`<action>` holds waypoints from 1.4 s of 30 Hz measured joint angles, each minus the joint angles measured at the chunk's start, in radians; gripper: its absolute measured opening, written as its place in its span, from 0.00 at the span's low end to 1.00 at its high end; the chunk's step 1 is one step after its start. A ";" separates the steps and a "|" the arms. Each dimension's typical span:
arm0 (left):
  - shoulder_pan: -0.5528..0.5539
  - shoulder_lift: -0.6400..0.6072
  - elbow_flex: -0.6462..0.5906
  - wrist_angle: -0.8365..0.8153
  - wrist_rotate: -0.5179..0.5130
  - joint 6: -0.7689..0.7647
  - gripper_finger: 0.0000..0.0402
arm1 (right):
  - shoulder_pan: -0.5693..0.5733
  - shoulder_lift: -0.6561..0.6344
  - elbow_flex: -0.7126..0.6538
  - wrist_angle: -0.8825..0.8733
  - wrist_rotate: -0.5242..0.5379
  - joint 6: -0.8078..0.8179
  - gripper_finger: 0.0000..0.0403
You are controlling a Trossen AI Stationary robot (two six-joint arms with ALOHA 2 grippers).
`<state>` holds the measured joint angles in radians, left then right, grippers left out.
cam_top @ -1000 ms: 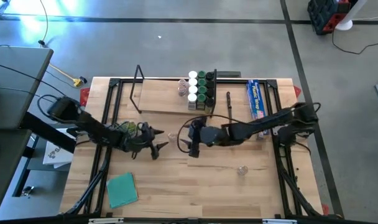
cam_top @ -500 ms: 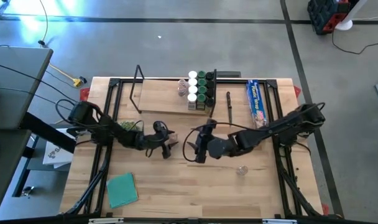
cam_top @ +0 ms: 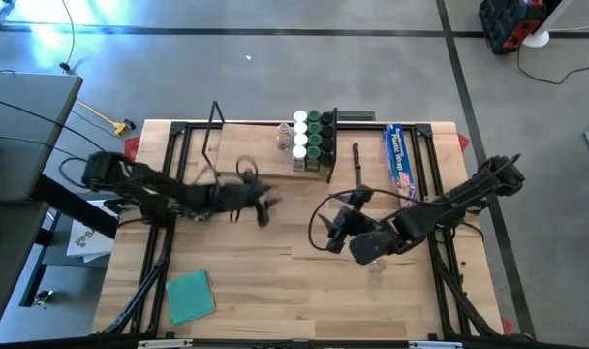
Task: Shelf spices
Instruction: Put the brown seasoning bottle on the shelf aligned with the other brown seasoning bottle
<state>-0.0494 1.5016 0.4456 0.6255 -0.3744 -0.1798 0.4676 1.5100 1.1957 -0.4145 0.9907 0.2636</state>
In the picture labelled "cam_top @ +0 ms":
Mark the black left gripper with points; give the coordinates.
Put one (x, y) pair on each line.
(236, 196)

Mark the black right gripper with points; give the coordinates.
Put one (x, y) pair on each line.
(372, 247)

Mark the white-lid bagel seasoning jar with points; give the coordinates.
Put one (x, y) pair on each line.
(300, 116)
(300, 128)
(300, 140)
(299, 154)

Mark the yellow label black-lid spice jar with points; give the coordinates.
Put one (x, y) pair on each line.
(326, 159)

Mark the small cork-top glass jar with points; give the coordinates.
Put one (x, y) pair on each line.
(284, 128)
(283, 141)
(378, 267)

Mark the green-lid oregano spice jar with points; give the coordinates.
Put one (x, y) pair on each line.
(314, 115)
(314, 128)
(314, 140)
(313, 154)

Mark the orange label black-lid spice jar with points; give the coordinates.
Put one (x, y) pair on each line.
(327, 117)

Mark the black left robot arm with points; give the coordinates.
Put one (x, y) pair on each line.
(144, 186)

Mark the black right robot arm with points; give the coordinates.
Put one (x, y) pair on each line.
(459, 199)

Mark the black kitchen knife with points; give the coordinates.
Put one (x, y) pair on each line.
(356, 160)

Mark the purple label black-lid spice jar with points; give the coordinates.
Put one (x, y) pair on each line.
(327, 144)

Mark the blue plastic wrap box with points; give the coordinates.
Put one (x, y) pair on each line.
(396, 155)

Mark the green folded cloth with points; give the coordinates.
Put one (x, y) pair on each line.
(190, 295)

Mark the red corner pad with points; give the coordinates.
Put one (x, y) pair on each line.
(506, 326)
(131, 145)
(463, 142)

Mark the white cardboard box with logo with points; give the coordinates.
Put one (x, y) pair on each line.
(88, 242)

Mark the black diagonal strut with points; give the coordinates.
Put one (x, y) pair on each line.
(76, 209)

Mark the small metal clamp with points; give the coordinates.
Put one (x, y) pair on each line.
(42, 298)

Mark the dark blue red toolbox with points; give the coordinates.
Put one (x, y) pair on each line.
(510, 24)

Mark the light grey desk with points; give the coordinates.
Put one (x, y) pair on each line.
(23, 136)

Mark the white floor stand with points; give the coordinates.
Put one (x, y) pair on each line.
(536, 38)

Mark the dark grey desk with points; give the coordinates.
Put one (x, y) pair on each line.
(9, 266)

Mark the wooden shelf with black frame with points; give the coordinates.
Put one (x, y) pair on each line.
(246, 140)

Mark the silver metal bracket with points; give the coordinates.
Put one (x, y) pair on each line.
(164, 343)
(435, 345)

